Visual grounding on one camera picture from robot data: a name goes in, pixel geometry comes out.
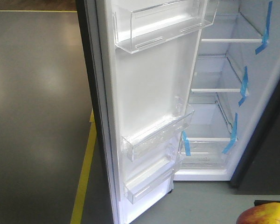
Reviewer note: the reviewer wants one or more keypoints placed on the clear upper door bin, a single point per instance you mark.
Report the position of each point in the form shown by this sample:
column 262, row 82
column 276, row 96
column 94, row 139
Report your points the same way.
column 142, row 24

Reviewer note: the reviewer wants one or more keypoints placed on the clear crisper drawer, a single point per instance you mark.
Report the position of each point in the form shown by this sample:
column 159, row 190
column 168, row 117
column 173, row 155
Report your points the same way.
column 204, row 155

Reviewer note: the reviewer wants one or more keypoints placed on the clear lower door bin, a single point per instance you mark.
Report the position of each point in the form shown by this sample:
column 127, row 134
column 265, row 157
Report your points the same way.
column 159, row 169

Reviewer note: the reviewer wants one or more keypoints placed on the red yellow apple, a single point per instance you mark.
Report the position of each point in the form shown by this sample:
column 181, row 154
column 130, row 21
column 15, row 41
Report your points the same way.
column 268, row 213

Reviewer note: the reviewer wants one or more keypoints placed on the fridge door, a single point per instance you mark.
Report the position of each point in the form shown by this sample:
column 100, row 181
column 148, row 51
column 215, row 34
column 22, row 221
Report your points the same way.
column 130, row 92

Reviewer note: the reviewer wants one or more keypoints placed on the clear middle door bin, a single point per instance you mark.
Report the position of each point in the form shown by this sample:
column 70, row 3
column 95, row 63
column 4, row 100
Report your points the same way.
column 166, row 127

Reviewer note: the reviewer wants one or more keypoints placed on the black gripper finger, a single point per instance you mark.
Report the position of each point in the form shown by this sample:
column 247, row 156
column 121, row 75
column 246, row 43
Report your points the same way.
column 261, row 202

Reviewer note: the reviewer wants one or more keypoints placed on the clear door bin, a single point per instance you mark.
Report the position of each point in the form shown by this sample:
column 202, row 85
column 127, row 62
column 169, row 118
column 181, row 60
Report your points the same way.
column 166, row 127
column 142, row 24
column 159, row 169

